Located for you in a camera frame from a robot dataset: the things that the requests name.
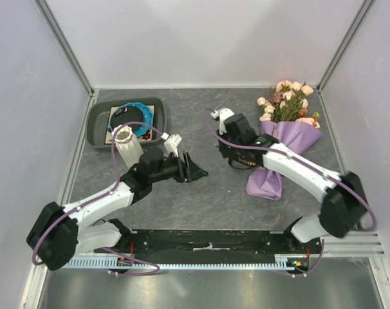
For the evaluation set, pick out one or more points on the light blue slotted cable duct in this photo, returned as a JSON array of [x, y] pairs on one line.
[[104, 261]]

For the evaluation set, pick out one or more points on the black printed ribbon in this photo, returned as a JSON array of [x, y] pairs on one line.
[[239, 162]]

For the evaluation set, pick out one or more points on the beige square board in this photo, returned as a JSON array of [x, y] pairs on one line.
[[143, 133]]

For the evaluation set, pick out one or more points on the left aluminium frame post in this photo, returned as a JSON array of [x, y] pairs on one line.
[[64, 44]]

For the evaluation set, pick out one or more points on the blue rimmed black bowl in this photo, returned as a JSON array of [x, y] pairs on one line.
[[130, 112]]

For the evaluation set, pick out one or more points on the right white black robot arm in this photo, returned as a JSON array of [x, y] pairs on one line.
[[342, 198]]

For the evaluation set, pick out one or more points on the purple pink wrapping paper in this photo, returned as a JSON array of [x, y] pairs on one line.
[[297, 136]]

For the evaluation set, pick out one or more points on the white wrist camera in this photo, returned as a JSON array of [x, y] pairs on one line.
[[171, 143], [220, 115]]

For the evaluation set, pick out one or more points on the right aluminium frame post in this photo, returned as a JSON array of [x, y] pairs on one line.
[[345, 42]]

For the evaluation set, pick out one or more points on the dark green plastic tray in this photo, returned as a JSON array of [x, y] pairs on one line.
[[99, 115]]

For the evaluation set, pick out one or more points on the aluminium frame post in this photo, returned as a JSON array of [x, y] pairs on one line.
[[64, 44], [345, 42]]

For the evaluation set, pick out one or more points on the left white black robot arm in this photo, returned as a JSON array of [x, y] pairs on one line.
[[61, 232]]

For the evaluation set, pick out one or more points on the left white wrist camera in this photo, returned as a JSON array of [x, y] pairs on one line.
[[171, 143]]

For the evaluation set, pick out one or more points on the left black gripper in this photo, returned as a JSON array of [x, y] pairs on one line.
[[195, 172]]

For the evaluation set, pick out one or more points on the white ribbed vase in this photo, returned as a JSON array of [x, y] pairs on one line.
[[127, 145]]

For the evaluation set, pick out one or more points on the pink artificial flower bunch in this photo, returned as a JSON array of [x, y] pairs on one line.
[[288, 102]]

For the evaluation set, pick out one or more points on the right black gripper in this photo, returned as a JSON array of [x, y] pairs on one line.
[[224, 152]]

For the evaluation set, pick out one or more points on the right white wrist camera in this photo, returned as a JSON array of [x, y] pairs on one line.
[[220, 115]]

